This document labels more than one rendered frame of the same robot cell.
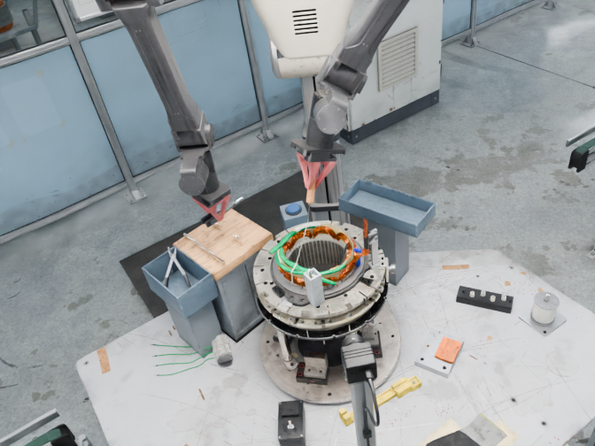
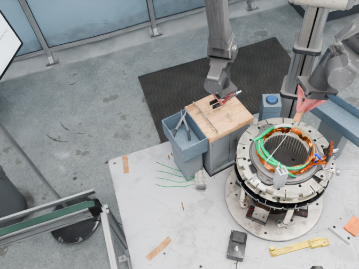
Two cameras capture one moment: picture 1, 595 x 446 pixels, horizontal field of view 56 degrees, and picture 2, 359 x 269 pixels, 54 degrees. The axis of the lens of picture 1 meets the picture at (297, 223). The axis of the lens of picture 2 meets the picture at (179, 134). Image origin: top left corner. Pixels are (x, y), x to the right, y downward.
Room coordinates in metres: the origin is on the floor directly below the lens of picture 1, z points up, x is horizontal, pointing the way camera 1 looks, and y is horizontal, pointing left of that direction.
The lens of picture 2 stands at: (0.28, 0.13, 2.12)
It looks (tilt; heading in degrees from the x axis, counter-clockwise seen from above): 54 degrees down; 16
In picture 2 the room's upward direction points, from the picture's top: 8 degrees counter-clockwise
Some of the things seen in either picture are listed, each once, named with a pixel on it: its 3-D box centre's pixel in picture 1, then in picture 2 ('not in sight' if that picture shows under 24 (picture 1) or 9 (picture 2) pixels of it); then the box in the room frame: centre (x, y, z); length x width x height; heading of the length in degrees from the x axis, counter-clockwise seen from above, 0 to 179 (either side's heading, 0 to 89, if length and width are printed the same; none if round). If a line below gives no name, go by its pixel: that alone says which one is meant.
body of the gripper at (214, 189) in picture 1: (205, 180); (220, 79); (1.10, 0.20, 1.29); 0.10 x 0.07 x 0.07; 38
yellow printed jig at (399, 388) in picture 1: (381, 397); (299, 246); (0.76, -0.13, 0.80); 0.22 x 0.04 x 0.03; 111
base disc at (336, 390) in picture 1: (329, 340); (272, 194); (0.96, -0.03, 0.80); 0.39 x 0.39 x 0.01
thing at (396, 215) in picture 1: (387, 238); (333, 134); (1.19, -0.25, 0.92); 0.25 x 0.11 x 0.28; 47
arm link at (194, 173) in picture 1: (194, 157); (219, 66); (1.06, 0.20, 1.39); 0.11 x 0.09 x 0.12; 170
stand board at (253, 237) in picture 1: (222, 242); (218, 113); (1.15, 0.21, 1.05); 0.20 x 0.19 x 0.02; 128
